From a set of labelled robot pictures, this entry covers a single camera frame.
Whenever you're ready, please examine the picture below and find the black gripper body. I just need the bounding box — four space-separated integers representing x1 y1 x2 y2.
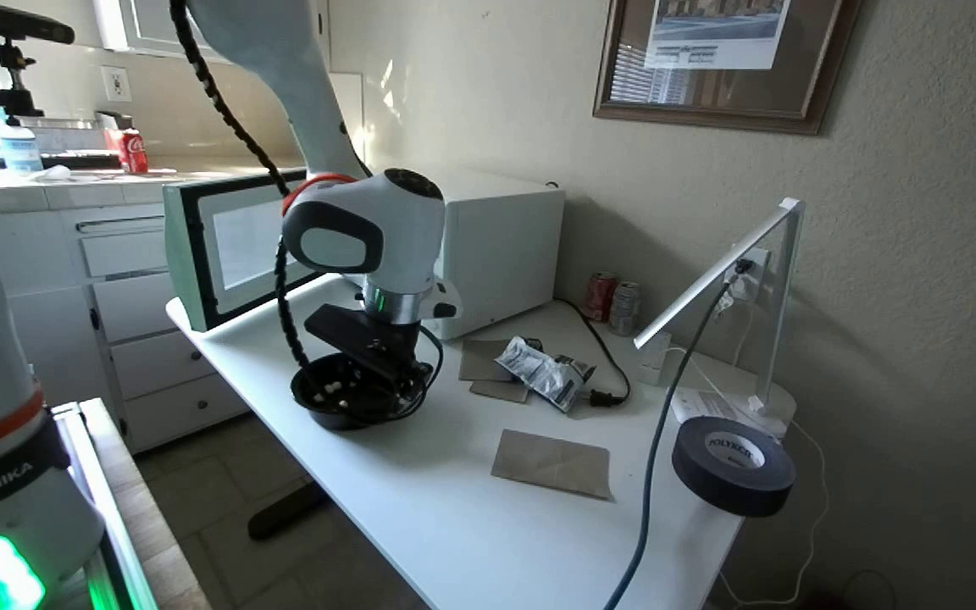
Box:
373 317 448 375

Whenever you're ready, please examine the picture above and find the black round bowl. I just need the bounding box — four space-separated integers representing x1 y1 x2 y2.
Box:
290 350 440 435

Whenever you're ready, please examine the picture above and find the white microwave oven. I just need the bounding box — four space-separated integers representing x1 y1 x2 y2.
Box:
390 166 570 347

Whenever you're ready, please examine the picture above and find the crinkled silver plastic packet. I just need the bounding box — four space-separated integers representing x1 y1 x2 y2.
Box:
495 334 599 415

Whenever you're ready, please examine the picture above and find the black table foot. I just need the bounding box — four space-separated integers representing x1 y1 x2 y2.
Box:
246 481 337 541

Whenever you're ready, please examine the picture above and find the small red can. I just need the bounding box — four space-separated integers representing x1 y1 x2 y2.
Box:
585 271 622 324

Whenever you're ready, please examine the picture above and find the small silver can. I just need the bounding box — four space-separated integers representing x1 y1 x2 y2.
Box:
612 279 652 339

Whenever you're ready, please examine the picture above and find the white drawer cabinet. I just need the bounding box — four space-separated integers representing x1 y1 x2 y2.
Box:
0 166 257 458

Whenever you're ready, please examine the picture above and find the green lit robot platform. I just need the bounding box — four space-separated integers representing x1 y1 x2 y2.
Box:
0 394 214 610

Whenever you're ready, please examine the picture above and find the black tape roll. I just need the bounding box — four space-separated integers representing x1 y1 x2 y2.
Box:
670 412 801 523

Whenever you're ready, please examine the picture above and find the red soda can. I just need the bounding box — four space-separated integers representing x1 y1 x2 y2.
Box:
113 122 154 175

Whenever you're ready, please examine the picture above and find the white desk lamp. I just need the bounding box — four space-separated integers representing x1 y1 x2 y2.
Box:
630 196 807 441

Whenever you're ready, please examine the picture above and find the brown framed picture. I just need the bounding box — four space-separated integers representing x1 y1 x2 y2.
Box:
592 0 867 139

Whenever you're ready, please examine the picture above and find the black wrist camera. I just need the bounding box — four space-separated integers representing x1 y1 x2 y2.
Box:
302 300 400 373

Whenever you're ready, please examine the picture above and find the black power cable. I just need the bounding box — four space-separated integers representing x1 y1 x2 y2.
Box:
570 300 633 410

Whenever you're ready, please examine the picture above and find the blue cable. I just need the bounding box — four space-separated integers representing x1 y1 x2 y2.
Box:
604 267 744 610

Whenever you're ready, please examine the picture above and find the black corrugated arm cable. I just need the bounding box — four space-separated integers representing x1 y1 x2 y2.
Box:
165 0 448 394

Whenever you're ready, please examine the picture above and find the white wall outlet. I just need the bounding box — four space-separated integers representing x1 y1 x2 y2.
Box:
733 248 781 305

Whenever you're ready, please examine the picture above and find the white wall light switch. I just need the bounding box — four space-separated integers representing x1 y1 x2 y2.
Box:
100 65 135 105

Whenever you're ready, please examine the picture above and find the thin white cable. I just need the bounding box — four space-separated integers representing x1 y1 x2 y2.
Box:
720 415 848 610

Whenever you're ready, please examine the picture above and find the black camera on stand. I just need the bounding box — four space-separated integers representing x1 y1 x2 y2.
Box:
0 0 80 119

